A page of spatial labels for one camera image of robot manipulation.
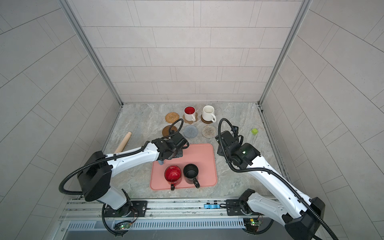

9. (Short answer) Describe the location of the right circuit board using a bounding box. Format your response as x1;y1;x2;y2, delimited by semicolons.
243;219;263;229

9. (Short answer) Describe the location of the grey felt round coaster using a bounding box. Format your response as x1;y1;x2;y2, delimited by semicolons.
183;125;199;139

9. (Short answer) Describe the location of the white mug red inside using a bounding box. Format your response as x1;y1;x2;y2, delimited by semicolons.
184;106;197;122

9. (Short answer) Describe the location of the brown wooden coaster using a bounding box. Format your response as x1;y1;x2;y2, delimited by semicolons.
162;125;178;138
201;116;214;124

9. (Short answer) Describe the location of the red mug front row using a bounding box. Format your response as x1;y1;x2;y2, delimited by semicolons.
164;165;182;191

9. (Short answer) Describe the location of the woven rattan coaster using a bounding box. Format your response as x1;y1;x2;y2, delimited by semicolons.
165;112;180;124

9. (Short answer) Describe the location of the white lace coaster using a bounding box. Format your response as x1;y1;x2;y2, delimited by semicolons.
202;126;217;139

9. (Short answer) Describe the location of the blue clamp on rail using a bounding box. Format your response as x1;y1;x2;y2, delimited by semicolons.
204;203;221;209

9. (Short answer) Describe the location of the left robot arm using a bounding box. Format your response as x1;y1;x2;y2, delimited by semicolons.
59;130;190;217

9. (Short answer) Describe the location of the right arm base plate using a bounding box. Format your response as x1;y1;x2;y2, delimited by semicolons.
224;199;263;217

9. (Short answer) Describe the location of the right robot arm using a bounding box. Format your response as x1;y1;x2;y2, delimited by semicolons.
216;118;338;240

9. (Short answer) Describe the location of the wooden rolling pin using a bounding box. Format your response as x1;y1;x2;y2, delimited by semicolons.
115;132;132;154

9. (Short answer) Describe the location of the cork paw print coaster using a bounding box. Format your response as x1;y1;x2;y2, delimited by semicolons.
183;112;199;125

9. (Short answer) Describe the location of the circuit board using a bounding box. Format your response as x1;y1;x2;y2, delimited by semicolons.
243;219;263;229
114;221;132;231

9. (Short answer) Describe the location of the aluminium mounting rail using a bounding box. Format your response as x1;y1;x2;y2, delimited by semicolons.
58;196;311;222

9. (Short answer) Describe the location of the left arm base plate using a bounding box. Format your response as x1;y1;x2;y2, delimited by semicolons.
104;201;148;218

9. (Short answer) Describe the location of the black mug front row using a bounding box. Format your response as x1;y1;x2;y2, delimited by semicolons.
183;164;200;189

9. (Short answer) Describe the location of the left circuit board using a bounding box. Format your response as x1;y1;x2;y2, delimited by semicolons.
114;221;132;231

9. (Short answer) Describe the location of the pink silicone tray mat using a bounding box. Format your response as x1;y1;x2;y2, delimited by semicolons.
150;144;218;191

